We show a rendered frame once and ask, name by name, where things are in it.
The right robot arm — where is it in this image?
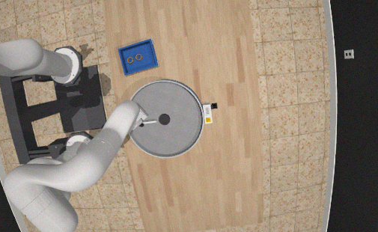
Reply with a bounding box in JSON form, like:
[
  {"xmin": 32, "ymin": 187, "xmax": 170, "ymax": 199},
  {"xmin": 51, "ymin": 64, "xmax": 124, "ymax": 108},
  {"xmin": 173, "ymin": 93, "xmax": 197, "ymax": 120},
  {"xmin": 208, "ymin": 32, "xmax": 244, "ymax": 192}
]
[{"xmin": 4, "ymin": 100, "xmax": 148, "ymax": 232}]

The blue open-top crate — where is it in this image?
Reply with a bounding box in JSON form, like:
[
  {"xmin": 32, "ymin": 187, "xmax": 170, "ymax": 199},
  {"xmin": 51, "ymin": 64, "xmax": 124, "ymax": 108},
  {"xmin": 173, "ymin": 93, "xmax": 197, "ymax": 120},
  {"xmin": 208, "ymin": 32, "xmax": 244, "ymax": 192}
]
[{"xmin": 118, "ymin": 39, "xmax": 158, "ymax": 75}]

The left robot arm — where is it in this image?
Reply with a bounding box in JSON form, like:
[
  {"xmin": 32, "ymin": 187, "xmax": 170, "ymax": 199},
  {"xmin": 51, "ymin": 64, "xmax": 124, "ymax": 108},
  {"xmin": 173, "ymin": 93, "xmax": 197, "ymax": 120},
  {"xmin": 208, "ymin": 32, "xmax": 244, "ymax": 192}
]
[{"xmin": 0, "ymin": 38, "xmax": 79, "ymax": 83}]

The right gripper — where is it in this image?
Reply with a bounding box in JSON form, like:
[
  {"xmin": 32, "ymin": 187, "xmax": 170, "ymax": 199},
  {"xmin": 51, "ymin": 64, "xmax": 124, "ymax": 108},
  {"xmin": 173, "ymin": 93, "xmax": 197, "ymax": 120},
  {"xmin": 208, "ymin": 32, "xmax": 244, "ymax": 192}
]
[{"xmin": 134, "ymin": 119, "xmax": 144, "ymax": 129}]

